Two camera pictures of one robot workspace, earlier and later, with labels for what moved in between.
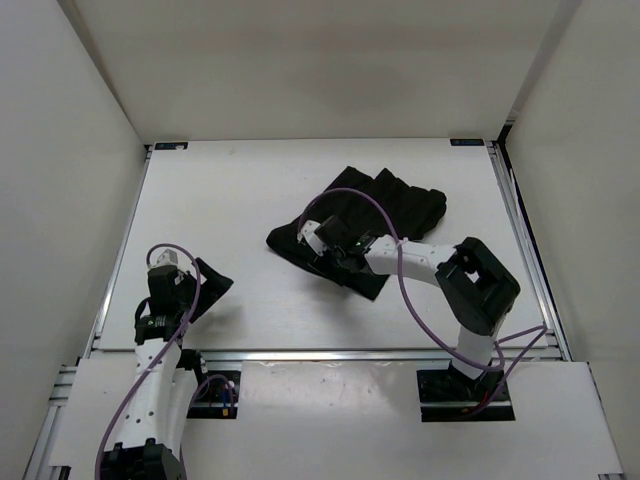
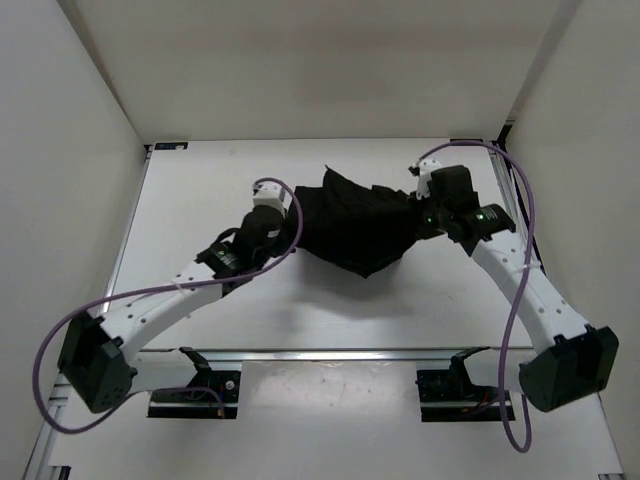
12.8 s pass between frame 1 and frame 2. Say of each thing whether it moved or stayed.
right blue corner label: stayed
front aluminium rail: stayed
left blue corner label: stayed
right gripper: moved
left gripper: moved
